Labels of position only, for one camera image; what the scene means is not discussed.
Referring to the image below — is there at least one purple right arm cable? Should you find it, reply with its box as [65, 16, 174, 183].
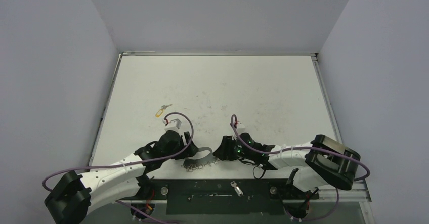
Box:
[230, 114, 371, 223]

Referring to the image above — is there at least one silver key with ring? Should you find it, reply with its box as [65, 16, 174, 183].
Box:
[161, 104, 172, 110]

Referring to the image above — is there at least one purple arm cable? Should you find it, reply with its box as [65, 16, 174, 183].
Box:
[42, 112, 195, 224]
[230, 114, 371, 223]

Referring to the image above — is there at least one silver carabiner keyring with rings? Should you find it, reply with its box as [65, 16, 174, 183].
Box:
[181, 147, 219, 172]

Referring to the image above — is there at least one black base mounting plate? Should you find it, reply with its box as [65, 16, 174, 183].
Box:
[125, 179, 319, 215]

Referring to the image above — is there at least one yellow key tag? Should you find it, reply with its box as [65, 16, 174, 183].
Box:
[155, 109, 164, 118]

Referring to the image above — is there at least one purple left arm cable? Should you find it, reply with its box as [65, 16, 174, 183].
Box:
[42, 112, 195, 224]

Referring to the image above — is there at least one aluminium front rail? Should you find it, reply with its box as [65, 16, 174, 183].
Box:
[119, 178, 370, 203]

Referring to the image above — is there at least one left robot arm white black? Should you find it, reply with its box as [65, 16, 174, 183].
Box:
[44, 130, 194, 223]

